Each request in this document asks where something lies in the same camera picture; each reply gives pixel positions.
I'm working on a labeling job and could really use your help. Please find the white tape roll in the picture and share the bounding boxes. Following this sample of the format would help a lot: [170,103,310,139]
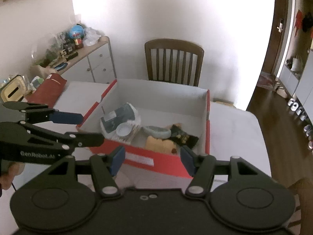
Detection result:
[116,123,134,137]

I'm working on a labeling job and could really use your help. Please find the patterned doormat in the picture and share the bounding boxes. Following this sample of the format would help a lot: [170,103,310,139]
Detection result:
[257,72,279,89]

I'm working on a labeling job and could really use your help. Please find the wooden chair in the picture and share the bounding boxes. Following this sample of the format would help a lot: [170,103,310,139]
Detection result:
[289,178,313,226]
[144,39,204,87]

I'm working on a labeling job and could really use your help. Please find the wooden tissue box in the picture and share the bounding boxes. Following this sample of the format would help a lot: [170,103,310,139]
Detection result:
[0,75,27,102]

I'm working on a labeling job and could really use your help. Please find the white cabinet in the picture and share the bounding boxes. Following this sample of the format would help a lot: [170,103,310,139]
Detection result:
[279,37,313,108]

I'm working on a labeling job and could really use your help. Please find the white tote bag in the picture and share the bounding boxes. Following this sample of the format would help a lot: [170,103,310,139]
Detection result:
[291,57,305,72]

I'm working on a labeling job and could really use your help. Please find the red hanging decoration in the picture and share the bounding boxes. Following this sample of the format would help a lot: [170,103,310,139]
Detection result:
[295,10,305,36]

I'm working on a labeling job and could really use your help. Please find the row of white shoes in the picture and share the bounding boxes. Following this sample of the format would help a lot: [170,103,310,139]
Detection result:
[287,97,313,150]

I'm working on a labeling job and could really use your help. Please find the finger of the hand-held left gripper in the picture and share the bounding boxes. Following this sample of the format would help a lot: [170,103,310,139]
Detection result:
[0,121,105,150]
[2,101,84,125]

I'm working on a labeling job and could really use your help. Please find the brown door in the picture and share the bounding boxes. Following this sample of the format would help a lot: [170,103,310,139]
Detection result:
[270,0,294,75]

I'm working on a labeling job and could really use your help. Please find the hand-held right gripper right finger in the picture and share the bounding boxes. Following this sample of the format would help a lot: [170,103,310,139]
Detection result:
[180,146,257,199]

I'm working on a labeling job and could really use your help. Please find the blue globe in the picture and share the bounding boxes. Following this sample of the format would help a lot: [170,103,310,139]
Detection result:
[69,24,85,40]

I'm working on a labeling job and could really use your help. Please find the black snack packet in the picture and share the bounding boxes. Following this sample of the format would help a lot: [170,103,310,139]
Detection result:
[170,124,199,150]

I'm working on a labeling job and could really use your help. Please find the white sideboard with wooden top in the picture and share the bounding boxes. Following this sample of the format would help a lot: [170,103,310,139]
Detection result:
[32,36,116,84]

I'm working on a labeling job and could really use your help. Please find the clear plastic bag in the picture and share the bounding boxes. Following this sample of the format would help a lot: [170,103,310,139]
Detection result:
[84,27,102,46]

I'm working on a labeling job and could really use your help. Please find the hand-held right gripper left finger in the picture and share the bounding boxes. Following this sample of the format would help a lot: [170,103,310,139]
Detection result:
[49,146,126,199]

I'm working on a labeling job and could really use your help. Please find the person's left hand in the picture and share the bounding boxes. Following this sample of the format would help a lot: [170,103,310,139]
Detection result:
[0,163,25,190]

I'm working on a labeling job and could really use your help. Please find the red cardboard box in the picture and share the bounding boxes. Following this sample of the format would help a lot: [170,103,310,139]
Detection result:
[76,78,211,179]

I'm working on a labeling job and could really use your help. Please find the red paper bag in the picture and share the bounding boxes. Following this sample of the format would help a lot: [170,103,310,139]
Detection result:
[27,73,67,108]

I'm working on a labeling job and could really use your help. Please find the white shell shaped pouch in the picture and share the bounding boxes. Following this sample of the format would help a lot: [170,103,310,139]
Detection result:
[142,125,172,139]

